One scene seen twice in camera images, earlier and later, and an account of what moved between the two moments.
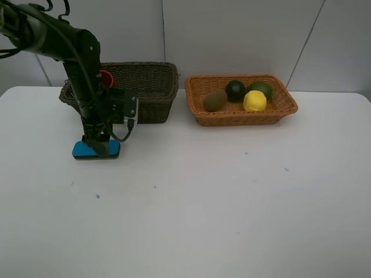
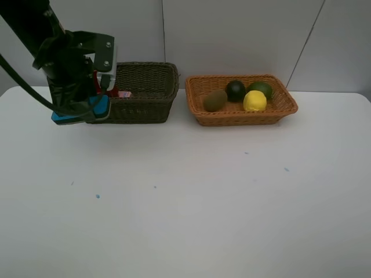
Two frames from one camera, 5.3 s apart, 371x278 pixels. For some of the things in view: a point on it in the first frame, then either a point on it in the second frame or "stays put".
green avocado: [263, 87] stays put
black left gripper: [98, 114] → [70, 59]
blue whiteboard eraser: [82, 150] → [101, 106]
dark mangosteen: [235, 91] stays put
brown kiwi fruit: [215, 100] stays put
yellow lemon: [254, 101] stays put
